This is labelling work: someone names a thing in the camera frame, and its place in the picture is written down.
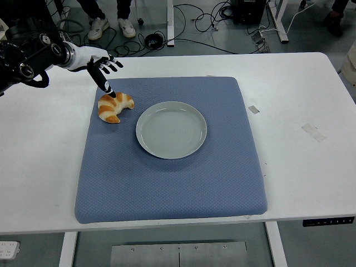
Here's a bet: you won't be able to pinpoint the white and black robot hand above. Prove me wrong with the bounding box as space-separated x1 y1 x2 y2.
68 44 123 98

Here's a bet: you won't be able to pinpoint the white floor cable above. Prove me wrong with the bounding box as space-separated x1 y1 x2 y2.
258 2 318 33

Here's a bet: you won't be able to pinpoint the long black floor cable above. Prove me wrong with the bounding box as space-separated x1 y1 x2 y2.
166 4 239 55

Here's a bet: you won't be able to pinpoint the person's black shoe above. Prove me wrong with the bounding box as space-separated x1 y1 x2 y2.
323 11 343 37

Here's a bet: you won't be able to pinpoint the white power strip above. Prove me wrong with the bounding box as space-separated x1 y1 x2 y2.
0 241 21 261

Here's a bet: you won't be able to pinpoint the person's white shoe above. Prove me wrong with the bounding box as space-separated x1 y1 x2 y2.
117 18 136 38
87 17 110 41

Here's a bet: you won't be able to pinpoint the person's left white shoe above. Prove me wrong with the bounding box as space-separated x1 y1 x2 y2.
117 18 136 38

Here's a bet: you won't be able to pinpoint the large clear tape piece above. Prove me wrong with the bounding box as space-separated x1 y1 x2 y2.
301 122 327 143

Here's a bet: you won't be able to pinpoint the black table control panel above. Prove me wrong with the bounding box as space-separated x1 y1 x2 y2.
302 216 356 228

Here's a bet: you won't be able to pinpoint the beige object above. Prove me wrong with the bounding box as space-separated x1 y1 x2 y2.
339 41 356 87

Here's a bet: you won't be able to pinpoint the striped croissant bread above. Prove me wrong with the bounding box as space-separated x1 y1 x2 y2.
97 92 135 124

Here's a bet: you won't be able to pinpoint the coiled black cable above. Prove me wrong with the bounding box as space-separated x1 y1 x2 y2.
145 32 165 48

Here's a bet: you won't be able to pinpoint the blue quilted mat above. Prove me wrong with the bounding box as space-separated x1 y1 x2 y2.
74 76 269 225

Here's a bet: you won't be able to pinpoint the round grey plate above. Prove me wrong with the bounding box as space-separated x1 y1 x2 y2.
135 101 208 160

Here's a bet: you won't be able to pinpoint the black equipment box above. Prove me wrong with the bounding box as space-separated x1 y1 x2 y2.
233 0 266 24

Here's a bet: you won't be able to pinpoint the tangled black floor cables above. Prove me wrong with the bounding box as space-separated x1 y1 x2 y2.
191 1 234 31

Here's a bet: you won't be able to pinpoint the person's right white shoe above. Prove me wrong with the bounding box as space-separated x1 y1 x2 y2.
87 17 110 41

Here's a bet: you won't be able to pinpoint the grey foot pedal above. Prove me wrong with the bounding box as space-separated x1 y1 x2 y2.
251 32 270 53

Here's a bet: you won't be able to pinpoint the person's left leg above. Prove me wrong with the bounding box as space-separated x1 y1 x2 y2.
116 0 132 19

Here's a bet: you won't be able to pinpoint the white desk leg with foot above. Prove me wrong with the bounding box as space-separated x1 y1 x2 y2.
268 0 289 43

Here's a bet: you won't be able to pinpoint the white table leg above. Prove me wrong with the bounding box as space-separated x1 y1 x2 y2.
264 221 289 267
58 231 78 267

